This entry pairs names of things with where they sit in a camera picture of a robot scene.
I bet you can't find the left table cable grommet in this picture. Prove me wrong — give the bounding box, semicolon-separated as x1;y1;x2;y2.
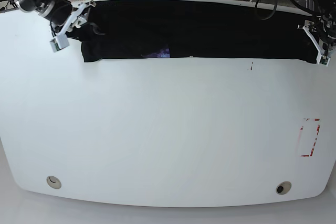
46;176;61;189

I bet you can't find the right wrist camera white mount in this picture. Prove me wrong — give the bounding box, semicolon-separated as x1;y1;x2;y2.
50;1;96;52

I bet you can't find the table cable grommet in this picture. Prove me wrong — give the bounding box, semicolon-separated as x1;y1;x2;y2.
46;176;61;189
276;182;292;195

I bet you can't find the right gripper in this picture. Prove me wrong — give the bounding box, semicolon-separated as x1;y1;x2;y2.
14;0;72;26

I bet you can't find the red tape rectangle marking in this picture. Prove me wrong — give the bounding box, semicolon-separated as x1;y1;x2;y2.
297;118;321;157

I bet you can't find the black T-shirt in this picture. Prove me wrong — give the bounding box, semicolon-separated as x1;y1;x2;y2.
68;0;317;63

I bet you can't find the right table cable grommet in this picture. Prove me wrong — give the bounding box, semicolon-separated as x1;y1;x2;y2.
276;182;292;195

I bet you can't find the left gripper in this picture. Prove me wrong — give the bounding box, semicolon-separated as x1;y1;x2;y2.
315;9;335;46

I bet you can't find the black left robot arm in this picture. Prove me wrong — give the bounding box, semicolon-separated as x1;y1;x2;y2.
289;0;335;50

